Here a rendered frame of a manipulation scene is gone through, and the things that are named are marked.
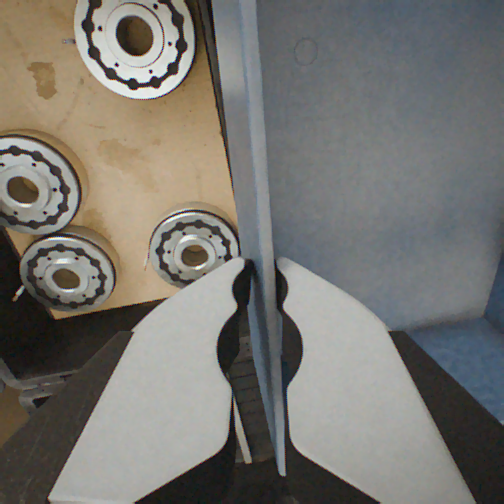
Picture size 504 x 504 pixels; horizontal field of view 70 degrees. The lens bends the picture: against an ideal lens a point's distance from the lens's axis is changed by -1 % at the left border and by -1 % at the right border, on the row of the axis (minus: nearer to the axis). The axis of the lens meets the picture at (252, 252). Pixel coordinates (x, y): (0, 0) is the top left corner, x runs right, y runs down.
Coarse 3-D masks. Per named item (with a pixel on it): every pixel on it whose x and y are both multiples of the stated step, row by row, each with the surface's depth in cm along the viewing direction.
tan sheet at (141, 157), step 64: (0, 0) 31; (64, 0) 31; (192, 0) 33; (0, 64) 33; (64, 64) 34; (0, 128) 36; (64, 128) 37; (128, 128) 37; (192, 128) 38; (128, 192) 41; (192, 192) 41; (128, 256) 44
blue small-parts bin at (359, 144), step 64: (256, 0) 7; (320, 0) 13; (384, 0) 13; (448, 0) 14; (256, 64) 8; (320, 64) 14; (384, 64) 14; (448, 64) 15; (256, 128) 8; (320, 128) 15; (384, 128) 16; (448, 128) 16; (256, 192) 9; (320, 192) 17; (384, 192) 17; (448, 192) 18; (256, 256) 11; (320, 256) 19; (384, 256) 19; (448, 256) 20; (256, 320) 15; (384, 320) 21; (448, 320) 22
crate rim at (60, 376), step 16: (208, 0) 26; (208, 16) 25; (208, 32) 26; (224, 112) 28; (224, 128) 29; (240, 336) 40; (0, 352) 37; (0, 368) 38; (16, 384) 39; (32, 384) 40; (48, 384) 40
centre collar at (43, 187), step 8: (8, 168) 34; (16, 168) 34; (24, 168) 35; (0, 176) 35; (8, 176) 35; (16, 176) 35; (24, 176) 35; (32, 176) 35; (40, 176) 35; (0, 184) 35; (8, 184) 35; (40, 184) 35; (48, 184) 36; (0, 192) 35; (8, 192) 36; (40, 192) 36; (48, 192) 36; (8, 200) 36; (16, 200) 36; (40, 200) 36; (48, 200) 37; (16, 208) 36; (24, 208) 36; (32, 208) 36; (40, 208) 37
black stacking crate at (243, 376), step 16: (240, 368) 56; (240, 384) 58; (256, 384) 59; (240, 400) 60; (256, 400) 60; (240, 416) 62; (256, 416) 62; (256, 432) 65; (240, 448) 66; (256, 448) 67; (272, 448) 68; (240, 464) 68; (256, 464) 68; (272, 464) 67; (240, 480) 66; (256, 480) 65; (272, 480) 65; (240, 496) 63; (256, 496) 63; (272, 496) 62; (288, 496) 62
